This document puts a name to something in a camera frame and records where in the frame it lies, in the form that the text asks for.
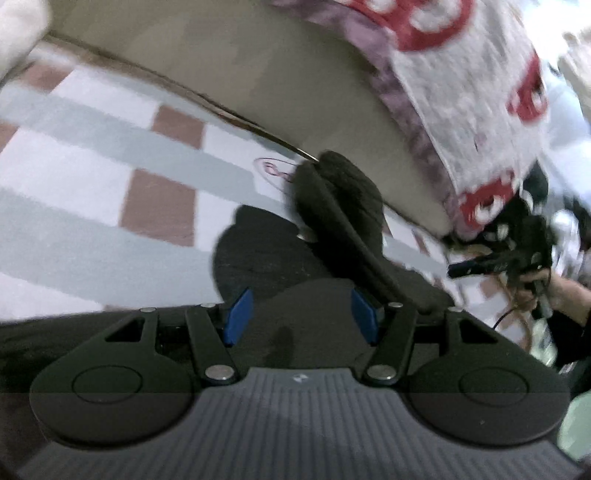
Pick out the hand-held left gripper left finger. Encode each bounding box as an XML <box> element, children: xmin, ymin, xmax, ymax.
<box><xmin>99</xmin><ymin>287</ymin><xmax>254</xmax><ymax>385</ymax></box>

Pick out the person's right hand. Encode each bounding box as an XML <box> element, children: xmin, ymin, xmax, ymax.
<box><xmin>515</xmin><ymin>267</ymin><xmax>591</xmax><ymax>315</ymax></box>

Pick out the quilted bedspread with ruffle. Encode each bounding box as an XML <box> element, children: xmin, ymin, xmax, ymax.
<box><xmin>268</xmin><ymin>0</ymin><xmax>555</xmax><ymax>241</ymax></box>

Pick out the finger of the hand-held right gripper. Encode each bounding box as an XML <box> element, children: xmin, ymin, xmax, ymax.
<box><xmin>447</xmin><ymin>255</ymin><xmax>509</xmax><ymax>280</ymax></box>

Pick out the beige bed base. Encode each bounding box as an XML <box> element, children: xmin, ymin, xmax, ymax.
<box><xmin>46</xmin><ymin>0</ymin><xmax>457</xmax><ymax>237</ymax></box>

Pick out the dark cable-knit sweater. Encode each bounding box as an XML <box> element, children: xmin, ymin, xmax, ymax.
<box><xmin>0</xmin><ymin>150</ymin><xmax>456</xmax><ymax>462</ymax></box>

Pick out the white garment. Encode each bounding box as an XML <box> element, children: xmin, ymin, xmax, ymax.
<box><xmin>0</xmin><ymin>0</ymin><xmax>54</xmax><ymax>85</ymax></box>

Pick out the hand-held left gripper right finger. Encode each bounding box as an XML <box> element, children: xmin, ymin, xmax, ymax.
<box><xmin>351</xmin><ymin>288</ymin><xmax>505</xmax><ymax>386</ymax></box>

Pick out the checkered rug with cat print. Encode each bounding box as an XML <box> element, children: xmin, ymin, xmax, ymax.
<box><xmin>0</xmin><ymin>44</ymin><xmax>557</xmax><ymax>367</ymax></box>

